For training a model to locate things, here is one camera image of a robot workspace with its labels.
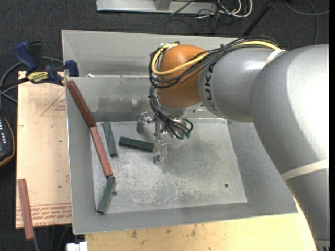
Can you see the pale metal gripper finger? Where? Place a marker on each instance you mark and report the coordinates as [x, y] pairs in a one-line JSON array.
[[140, 126], [160, 152]]

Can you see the dark green flat block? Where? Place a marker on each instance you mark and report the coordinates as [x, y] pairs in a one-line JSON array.
[[136, 143], [106, 195], [110, 139]]

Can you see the grey metal bin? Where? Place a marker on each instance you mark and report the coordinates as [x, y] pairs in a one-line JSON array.
[[199, 166]]

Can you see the red-brown flat block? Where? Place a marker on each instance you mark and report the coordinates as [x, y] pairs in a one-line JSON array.
[[101, 152], [26, 209], [81, 104]]

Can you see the brown cardboard board red print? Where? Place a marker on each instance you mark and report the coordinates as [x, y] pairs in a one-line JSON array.
[[43, 145]]

